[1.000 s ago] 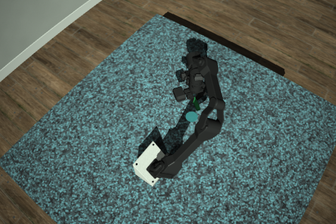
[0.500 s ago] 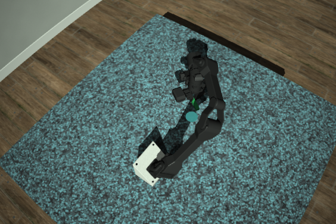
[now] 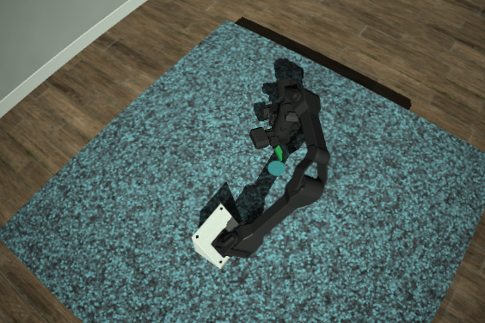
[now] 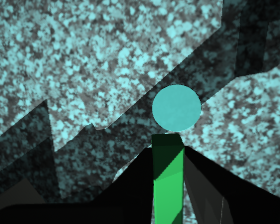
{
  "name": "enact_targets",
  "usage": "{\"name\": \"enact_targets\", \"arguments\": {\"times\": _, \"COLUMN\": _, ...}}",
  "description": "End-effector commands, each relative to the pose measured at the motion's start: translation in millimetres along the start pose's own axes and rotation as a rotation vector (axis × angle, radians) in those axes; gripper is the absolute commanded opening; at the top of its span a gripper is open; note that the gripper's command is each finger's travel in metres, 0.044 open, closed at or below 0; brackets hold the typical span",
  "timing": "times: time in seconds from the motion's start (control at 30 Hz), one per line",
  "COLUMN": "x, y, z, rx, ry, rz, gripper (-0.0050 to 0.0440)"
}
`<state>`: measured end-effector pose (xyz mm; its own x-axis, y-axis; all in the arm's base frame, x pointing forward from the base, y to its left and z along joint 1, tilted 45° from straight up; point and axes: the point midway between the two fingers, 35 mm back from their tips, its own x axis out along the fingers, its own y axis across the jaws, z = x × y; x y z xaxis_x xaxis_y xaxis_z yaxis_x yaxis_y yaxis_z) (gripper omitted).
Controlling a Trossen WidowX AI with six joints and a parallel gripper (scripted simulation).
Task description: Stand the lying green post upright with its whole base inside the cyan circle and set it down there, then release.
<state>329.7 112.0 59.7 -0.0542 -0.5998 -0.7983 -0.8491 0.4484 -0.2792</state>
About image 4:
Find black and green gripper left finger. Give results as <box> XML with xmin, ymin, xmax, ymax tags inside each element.
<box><xmin>0</xmin><ymin>147</ymin><xmax>154</xmax><ymax>224</ymax></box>

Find green rectangular post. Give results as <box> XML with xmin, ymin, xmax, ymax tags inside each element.
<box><xmin>151</xmin><ymin>133</ymin><xmax>185</xmax><ymax>224</ymax></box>

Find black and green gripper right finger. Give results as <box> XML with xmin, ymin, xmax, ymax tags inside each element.
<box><xmin>184</xmin><ymin>146</ymin><xmax>280</xmax><ymax>224</ymax></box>

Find cyan circle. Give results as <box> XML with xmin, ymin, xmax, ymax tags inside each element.
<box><xmin>152</xmin><ymin>84</ymin><xmax>201</xmax><ymax>132</ymax></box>

